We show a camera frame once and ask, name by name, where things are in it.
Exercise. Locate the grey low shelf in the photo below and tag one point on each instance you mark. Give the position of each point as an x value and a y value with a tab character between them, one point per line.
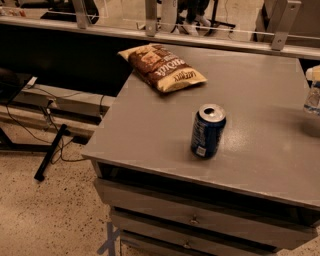
76	105

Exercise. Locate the blue pepsi can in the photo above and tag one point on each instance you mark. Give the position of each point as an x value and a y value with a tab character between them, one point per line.
208	127

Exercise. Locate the black floor stand bar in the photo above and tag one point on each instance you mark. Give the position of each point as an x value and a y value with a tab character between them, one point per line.
39	176

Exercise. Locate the brown yellow chips bag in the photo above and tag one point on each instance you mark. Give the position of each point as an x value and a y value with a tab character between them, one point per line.
162	69

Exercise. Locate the metal guard rail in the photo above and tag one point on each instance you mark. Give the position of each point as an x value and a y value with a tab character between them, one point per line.
166	38

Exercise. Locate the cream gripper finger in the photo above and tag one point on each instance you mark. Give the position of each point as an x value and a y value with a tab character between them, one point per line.
313	74

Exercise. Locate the grey drawer cabinet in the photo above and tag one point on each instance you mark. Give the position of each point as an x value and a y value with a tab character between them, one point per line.
173	217

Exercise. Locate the blue silver redbull can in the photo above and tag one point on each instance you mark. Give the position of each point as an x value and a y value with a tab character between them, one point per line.
312	103

